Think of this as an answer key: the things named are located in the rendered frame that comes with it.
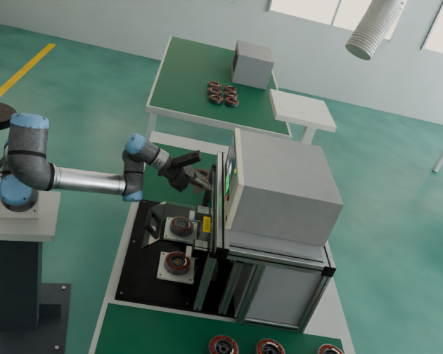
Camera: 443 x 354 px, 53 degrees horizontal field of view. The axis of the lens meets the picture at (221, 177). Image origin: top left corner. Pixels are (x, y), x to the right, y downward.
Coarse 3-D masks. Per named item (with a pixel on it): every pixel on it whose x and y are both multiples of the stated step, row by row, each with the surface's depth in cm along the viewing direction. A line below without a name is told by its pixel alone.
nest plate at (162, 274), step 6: (162, 252) 194; (162, 258) 191; (192, 258) 195; (162, 264) 188; (192, 264) 192; (162, 270) 185; (192, 270) 189; (162, 276) 183; (168, 276) 183; (174, 276) 184; (180, 276) 185; (186, 276) 186; (192, 276) 186; (186, 282) 184; (192, 282) 184
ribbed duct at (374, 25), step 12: (372, 0) 247; (384, 0) 240; (396, 0) 240; (372, 12) 243; (384, 12) 241; (396, 12) 243; (360, 24) 246; (372, 24) 242; (384, 24) 242; (360, 36) 244; (372, 36) 242; (384, 36) 246; (348, 48) 254; (360, 48) 243; (372, 48) 244
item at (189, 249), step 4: (188, 248) 186; (192, 248) 184; (196, 248) 181; (200, 248) 181; (188, 252) 183; (192, 252) 181; (196, 252) 181; (200, 252) 181; (204, 252) 181; (208, 252) 184; (188, 256) 182; (192, 256) 181; (196, 256) 181; (200, 256) 181; (204, 256) 181; (220, 260) 182; (224, 260) 182
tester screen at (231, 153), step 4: (232, 140) 190; (232, 144) 188; (232, 148) 186; (232, 152) 183; (228, 156) 194; (232, 156) 181; (232, 160) 179; (232, 164) 177; (228, 168) 187; (232, 168) 175; (232, 172) 173
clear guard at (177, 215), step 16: (160, 208) 176; (176, 208) 176; (192, 208) 178; (160, 224) 166; (176, 224) 168; (192, 224) 170; (144, 240) 164; (160, 240) 159; (176, 240) 160; (192, 240) 162; (208, 240) 164
